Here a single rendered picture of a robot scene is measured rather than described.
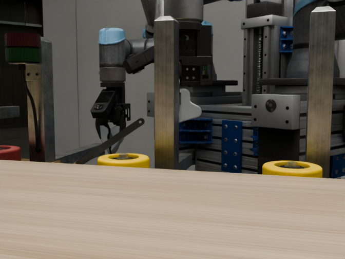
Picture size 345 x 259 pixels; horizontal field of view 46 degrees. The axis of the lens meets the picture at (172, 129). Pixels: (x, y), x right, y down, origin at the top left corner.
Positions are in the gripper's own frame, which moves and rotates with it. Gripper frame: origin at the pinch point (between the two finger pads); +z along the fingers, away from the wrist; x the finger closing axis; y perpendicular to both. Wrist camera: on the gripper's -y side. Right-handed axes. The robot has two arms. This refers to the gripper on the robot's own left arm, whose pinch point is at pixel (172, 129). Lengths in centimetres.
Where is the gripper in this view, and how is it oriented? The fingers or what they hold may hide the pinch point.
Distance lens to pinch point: 79.5
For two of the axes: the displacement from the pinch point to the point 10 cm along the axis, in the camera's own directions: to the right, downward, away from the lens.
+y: 10.0, -0.1, 0.8
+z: 0.0, 9.9, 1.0
